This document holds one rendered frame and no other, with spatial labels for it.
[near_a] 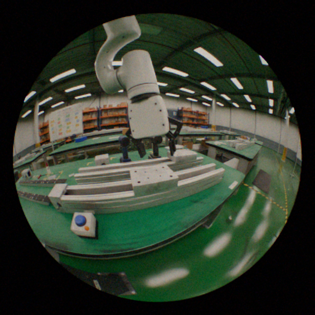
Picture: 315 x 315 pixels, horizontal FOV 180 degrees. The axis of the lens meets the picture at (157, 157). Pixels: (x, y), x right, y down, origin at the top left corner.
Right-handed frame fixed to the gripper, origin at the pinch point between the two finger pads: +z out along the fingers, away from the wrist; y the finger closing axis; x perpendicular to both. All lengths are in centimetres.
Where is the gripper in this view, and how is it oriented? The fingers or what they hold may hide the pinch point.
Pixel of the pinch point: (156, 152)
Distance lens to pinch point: 28.8
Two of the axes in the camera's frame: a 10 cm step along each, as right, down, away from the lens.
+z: 2.0, 9.0, 3.8
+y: 9.4, -0.6, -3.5
